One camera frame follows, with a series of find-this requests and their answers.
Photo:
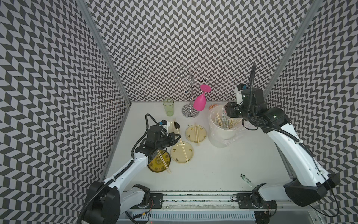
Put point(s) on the cream plate back right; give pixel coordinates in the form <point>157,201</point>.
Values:
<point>190,133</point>

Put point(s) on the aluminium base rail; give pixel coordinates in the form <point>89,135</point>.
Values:
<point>217,208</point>

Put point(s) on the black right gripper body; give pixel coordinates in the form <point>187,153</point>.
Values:
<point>233,112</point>

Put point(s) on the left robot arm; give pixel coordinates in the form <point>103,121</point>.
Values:
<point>107,200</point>

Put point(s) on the metal cup rack stand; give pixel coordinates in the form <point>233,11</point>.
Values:
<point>192,77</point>

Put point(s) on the pink plastic goblet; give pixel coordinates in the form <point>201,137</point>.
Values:
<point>200,101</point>

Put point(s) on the cream plate near chopsticks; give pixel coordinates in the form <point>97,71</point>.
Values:
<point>177,154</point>

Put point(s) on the torn wrapper scrap on table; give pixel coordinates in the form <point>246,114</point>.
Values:
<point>246,180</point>

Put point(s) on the yellow dark patterned plate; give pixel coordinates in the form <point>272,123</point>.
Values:
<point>156,165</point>

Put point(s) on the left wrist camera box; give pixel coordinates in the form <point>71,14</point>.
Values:
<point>167,125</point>

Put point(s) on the clear plastic chopstick wrapper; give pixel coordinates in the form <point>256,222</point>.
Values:
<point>224,118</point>

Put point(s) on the cream plate back left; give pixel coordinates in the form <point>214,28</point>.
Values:
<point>178,127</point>

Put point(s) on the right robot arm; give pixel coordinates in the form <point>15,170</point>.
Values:
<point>311,181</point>

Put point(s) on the green translucent cup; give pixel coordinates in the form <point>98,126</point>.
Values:
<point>168,104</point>

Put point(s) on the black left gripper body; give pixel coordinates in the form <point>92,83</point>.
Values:
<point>162,142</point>

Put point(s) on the orange patterned white bowl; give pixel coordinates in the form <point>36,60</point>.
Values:
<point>212,106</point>

